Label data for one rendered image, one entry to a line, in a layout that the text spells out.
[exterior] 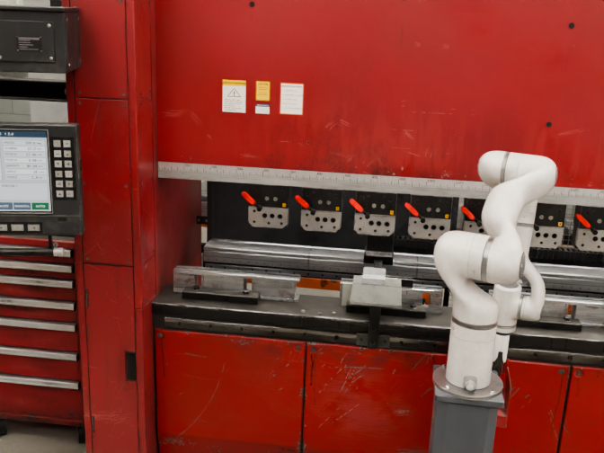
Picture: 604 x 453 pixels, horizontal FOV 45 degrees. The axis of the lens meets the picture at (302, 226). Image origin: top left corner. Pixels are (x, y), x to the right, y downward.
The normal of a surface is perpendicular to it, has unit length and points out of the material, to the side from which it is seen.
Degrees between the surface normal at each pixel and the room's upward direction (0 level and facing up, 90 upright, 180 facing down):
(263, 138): 90
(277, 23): 90
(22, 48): 90
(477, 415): 90
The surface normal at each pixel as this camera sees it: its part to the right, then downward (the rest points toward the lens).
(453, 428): -0.14, 0.28
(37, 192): 0.12, 0.29
